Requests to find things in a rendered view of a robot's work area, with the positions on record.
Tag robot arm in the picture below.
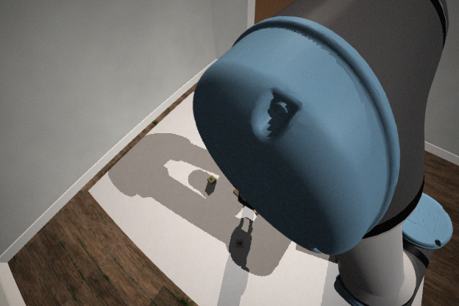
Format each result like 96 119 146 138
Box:
193 0 453 306

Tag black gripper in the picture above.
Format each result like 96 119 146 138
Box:
238 191 254 210

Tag tan letter block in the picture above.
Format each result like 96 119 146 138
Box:
207 175 216 185
235 239 243 249

